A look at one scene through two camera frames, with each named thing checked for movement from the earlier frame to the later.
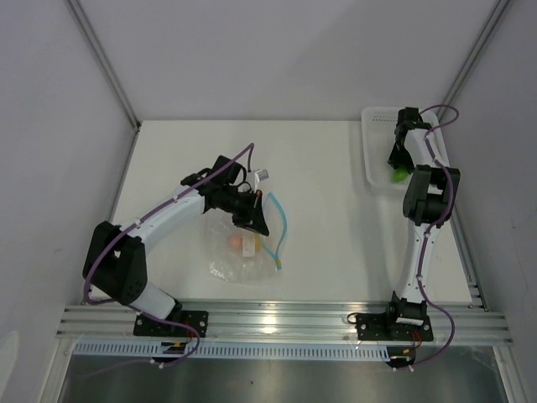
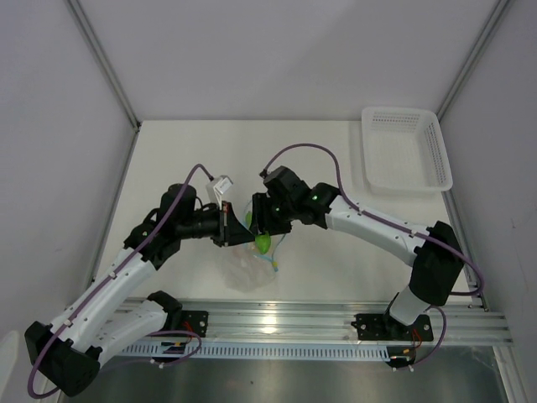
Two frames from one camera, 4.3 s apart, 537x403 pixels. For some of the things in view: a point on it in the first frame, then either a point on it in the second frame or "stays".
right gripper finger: [400, 157] -> [262, 213]
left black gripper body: [237, 203] -> [212, 224]
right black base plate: [383, 327] stays
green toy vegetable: [399, 175] -> [263, 242]
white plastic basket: [379, 139] stays
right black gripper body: [398, 144] -> [282, 215]
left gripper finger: [253, 218] -> [237, 232]
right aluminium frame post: [494, 15] stays
